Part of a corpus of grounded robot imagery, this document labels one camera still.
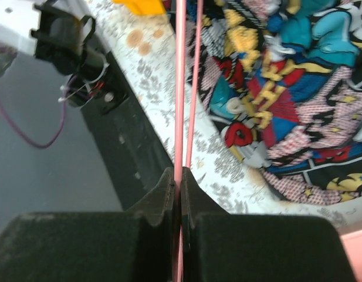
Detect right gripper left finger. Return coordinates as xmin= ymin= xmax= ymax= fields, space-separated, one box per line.
xmin=0 ymin=168 xmax=174 ymax=281

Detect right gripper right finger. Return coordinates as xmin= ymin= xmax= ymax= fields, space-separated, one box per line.
xmin=181 ymin=168 xmax=356 ymax=281

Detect colourful comic print shorts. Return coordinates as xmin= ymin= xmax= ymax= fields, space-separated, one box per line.
xmin=186 ymin=1 xmax=362 ymax=205

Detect pink wire hanger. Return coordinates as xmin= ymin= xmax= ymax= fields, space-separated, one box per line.
xmin=172 ymin=0 xmax=204 ymax=281

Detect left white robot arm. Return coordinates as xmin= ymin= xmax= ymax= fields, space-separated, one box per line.
xmin=0 ymin=1 xmax=114 ymax=107

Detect pink divided organiser tray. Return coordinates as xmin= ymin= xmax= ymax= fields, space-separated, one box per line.
xmin=340 ymin=229 xmax=362 ymax=281

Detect yellow plastic tray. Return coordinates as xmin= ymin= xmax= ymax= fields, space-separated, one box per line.
xmin=112 ymin=0 xmax=166 ymax=16

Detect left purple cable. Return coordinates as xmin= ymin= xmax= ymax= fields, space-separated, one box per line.
xmin=0 ymin=79 xmax=69 ymax=149

